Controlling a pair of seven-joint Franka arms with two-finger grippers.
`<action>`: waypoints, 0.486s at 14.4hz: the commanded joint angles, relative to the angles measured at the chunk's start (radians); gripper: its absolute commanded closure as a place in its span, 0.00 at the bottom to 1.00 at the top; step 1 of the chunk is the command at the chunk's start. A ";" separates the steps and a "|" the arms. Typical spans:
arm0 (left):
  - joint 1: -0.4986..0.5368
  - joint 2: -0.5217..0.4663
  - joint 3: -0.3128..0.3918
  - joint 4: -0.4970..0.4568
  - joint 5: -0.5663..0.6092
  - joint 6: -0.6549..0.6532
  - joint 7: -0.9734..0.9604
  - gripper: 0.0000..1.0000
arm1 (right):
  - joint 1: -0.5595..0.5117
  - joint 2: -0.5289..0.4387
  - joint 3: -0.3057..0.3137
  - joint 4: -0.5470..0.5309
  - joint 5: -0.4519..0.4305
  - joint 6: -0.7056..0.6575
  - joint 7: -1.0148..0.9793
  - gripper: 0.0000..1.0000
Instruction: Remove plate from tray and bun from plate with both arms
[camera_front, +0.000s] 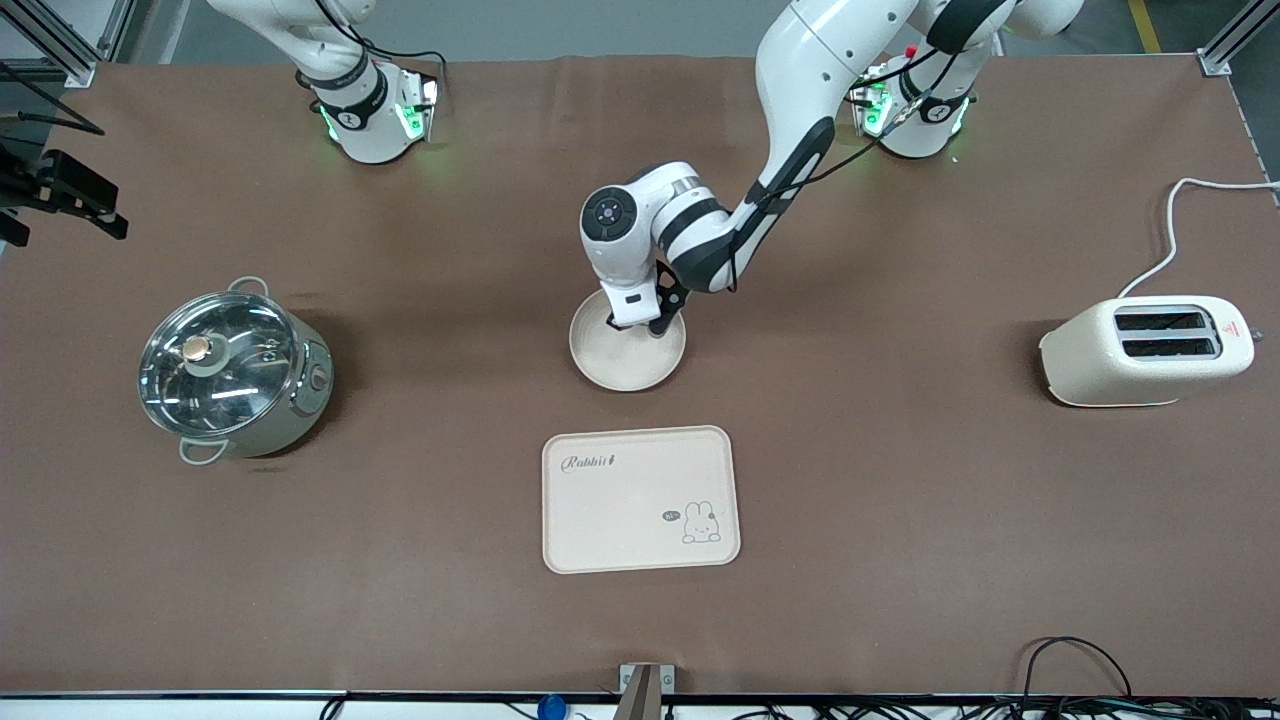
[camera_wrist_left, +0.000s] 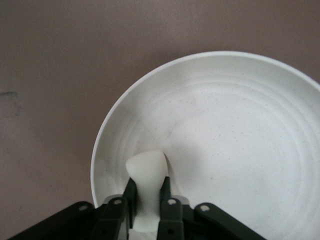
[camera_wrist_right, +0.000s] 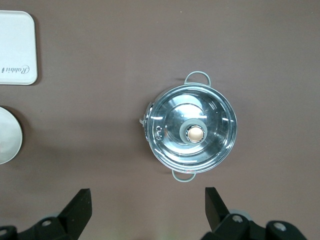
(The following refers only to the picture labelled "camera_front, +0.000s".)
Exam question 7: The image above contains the round cream plate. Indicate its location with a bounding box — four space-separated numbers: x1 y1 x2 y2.
569 290 687 393

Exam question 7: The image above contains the cream rabbit print tray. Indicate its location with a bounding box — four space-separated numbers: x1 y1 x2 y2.
541 425 742 576

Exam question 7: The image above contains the glass pot lid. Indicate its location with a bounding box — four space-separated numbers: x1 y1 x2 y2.
138 291 301 438

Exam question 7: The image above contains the brown table cover cloth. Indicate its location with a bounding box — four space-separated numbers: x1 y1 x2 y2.
0 54 1280 698

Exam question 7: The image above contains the pale green electric pot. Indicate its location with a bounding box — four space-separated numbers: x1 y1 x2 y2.
178 276 335 467

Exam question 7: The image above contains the cream two-slot toaster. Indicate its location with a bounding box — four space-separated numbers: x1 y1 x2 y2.
1038 295 1263 409

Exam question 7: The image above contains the aluminium frame profile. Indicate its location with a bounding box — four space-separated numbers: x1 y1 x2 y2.
0 0 138 89
1198 0 1280 78

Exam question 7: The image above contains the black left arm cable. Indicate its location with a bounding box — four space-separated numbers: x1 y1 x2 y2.
733 44 963 293

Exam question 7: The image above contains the black right arm base cable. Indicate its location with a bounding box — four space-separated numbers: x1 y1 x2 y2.
365 40 449 83

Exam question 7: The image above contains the grey metal camera bracket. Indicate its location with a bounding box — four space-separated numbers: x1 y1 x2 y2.
619 663 676 720

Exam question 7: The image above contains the black cable bundle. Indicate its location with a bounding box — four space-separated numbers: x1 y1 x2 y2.
660 696 1280 720

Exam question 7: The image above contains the black looped cable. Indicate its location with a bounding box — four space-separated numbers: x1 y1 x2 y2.
1017 636 1134 703

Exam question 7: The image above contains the white toaster power cable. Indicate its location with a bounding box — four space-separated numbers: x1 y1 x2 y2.
1117 177 1280 300

